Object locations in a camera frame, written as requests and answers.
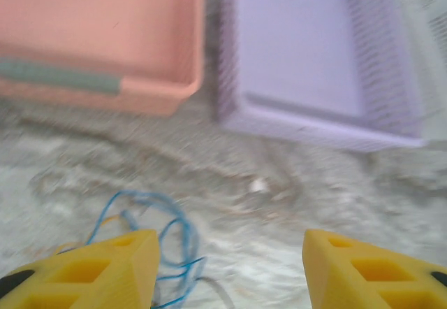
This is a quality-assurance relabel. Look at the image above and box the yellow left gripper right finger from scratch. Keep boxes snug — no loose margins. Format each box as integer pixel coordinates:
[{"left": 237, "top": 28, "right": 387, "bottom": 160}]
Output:
[{"left": 302, "top": 229, "right": 447, "bottom": 309}]

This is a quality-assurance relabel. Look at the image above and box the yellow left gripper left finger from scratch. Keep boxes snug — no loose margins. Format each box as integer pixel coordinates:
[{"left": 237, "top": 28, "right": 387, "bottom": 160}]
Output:
[{"left": 0, "top": 229, "right": 161, "bottom": 309}]

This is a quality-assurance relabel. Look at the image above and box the blue cable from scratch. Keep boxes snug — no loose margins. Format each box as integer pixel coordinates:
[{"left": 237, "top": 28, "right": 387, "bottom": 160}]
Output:
[{"left": 83, "top": 189, "right": 207, "bottom": 309}]

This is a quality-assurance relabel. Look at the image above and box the black cable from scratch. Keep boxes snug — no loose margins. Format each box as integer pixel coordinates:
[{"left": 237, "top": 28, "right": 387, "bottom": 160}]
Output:
[{"left": 198, "top": 275, "right": 235, "bottom": 309}]

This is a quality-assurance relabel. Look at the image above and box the purple plastic basket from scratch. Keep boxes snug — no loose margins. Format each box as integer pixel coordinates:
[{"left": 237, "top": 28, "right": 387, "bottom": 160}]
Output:
[{"left": 212, "top": 0, "right": 429, "bottom": 151}]

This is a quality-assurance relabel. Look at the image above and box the pink plastic basket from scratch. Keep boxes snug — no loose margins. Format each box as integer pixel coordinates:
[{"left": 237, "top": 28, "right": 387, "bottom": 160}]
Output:
[{"left": 0, "top": 0, "right": 205, "bottom": 116}]

